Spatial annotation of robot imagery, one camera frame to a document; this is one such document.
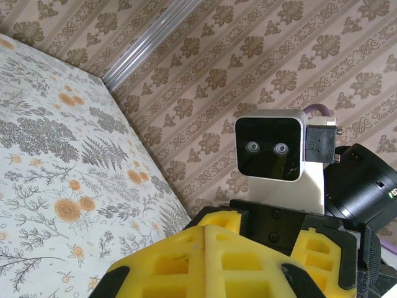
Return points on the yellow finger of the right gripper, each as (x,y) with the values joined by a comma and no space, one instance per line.
(322,245)
(223,218)

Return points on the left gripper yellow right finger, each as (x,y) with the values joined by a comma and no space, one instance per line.
(235,248)

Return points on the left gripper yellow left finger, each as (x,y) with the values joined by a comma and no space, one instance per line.
(173,248)

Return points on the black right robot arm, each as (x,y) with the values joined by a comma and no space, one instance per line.
(356,186)

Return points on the floral tablecloth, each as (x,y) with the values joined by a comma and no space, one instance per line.
(62,155)

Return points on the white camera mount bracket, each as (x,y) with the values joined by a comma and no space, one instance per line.
(288,195)

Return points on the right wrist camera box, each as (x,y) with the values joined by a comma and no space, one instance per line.
(266,146)

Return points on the aluminium frame profile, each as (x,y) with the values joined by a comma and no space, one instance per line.
(136,46)

